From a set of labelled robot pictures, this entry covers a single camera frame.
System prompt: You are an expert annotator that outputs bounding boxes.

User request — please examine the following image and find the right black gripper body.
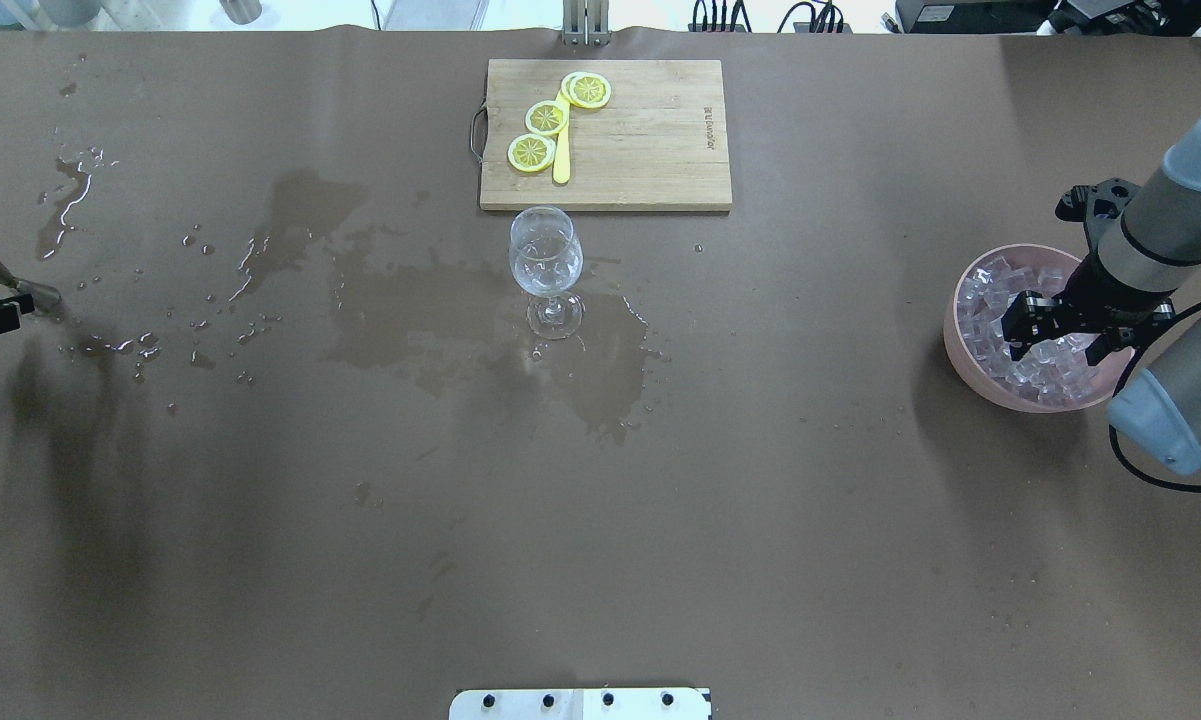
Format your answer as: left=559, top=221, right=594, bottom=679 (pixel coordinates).
left=1002, top=288, right=1176, bottom=346

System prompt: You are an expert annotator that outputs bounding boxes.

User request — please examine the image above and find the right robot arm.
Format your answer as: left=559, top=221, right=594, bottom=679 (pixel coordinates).
left=1000, top=116, right=1201, bottom=496

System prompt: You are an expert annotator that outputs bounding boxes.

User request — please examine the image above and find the pink bowl of ice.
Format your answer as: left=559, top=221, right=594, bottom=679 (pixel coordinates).
left=943, top=244, right=1133, bottom=414

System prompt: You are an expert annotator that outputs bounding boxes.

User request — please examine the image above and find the clear wine glass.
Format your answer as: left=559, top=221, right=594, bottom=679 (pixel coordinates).
left=508, top=205, right=585, bottom=340

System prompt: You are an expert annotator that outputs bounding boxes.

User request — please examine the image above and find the bamboo cutting board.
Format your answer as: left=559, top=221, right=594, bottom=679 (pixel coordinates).
left=478, top=59, right=733, bottom=214

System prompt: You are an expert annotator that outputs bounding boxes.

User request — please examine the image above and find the lemon slice far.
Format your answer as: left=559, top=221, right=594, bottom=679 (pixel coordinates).
left=560, top=70, right=613, bottom=110

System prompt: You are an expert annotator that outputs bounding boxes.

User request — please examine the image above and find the lemon slice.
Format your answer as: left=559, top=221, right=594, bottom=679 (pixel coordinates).
left=560, top=70, right=613, bottom=110
left=507, top=133, right=556, bottom=174
left=524, top=98, right=570, bottom=138

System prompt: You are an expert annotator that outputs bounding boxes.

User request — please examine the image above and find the lemon slice middle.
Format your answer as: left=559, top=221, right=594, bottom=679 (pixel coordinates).
left=524, top=98, right=570, bottom=138

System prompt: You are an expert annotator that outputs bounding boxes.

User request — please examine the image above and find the lemon slice near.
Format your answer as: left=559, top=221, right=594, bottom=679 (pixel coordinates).
left=507, top=133, right=556, bottom=174

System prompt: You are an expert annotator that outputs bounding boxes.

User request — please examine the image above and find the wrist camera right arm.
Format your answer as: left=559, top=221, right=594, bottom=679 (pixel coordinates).
left=1054, top=178, right=1141, bottom=252

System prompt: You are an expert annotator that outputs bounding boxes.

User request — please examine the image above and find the aluminium frame post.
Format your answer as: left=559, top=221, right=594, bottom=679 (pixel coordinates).
left=560, top=0, right=613, bottom=47

